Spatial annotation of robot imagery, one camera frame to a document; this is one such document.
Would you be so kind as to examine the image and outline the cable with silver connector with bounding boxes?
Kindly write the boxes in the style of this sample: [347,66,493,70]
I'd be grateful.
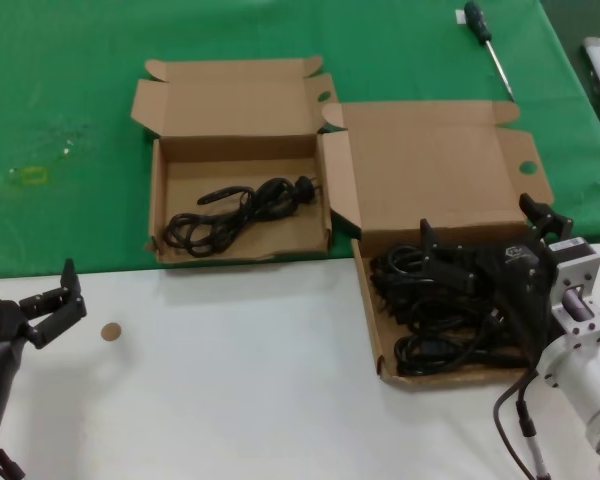
[515,397,552,480]

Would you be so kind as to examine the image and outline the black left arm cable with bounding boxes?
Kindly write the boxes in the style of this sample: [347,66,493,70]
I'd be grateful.
[0,442,27,480]

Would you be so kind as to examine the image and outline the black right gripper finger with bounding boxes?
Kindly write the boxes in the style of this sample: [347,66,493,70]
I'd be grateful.
[518,193,576,245]
[418,217,481,294]

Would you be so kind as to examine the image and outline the black power cable with plug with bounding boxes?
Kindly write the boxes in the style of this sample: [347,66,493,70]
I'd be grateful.
[163,175,324,259]

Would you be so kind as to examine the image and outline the green handled screwdriver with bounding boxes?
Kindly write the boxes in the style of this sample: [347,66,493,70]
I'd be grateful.
[463,0,516,102]

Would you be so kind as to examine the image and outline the tangled black power cables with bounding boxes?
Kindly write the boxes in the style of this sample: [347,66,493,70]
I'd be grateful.
[368,243,531,377]

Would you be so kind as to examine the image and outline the cardboard box with torn edge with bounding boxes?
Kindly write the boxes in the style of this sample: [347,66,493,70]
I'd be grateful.
[130,54,339,264]

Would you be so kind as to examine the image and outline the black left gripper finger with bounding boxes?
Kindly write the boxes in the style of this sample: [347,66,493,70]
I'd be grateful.
[18,258,76,321]
[25,259,88,350]

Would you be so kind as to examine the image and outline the dark looped arm cable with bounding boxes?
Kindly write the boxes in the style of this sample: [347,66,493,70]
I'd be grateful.
[491,367,539,479]

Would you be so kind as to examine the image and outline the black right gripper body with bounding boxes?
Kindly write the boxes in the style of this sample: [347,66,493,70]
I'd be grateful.
[475,233,558,362]

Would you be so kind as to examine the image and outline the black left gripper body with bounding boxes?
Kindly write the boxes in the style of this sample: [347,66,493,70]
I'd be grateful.
[0,298,32,351]

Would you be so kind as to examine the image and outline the green tablecloth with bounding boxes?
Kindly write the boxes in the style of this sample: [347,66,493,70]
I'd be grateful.
[0,0,600,281]

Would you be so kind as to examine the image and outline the large open cardboard box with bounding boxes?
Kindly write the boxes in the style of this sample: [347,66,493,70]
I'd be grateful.
[321,99,555,387]

